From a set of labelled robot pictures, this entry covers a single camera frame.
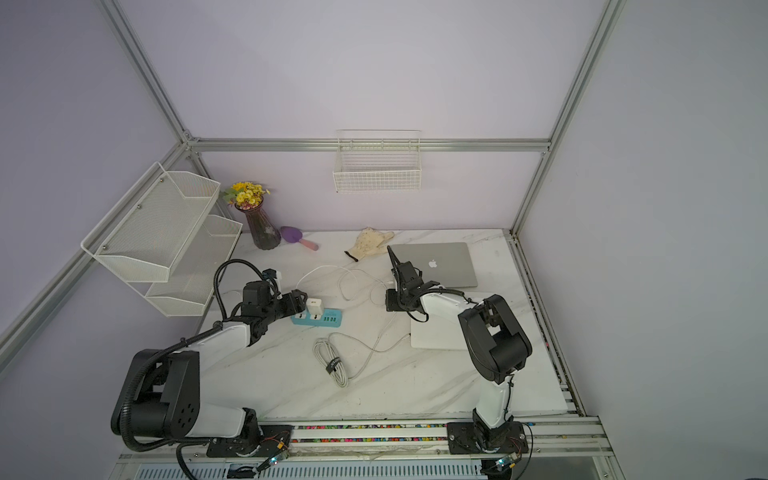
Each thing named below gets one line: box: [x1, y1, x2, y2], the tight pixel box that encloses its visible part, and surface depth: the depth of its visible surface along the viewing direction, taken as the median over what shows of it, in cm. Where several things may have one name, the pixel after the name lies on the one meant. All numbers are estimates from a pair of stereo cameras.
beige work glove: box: [344, 227, 395, 262], surface depth 117 cm
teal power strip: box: [290, 308, 343, 328], surface depth 95 cm
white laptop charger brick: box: [306, 298, 323, 316], surface depth 92 cm
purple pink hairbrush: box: [279, 226, 319, 251], surface depth 121 cm
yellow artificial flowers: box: [223, 181, 271, 209], surface depth 101 cm
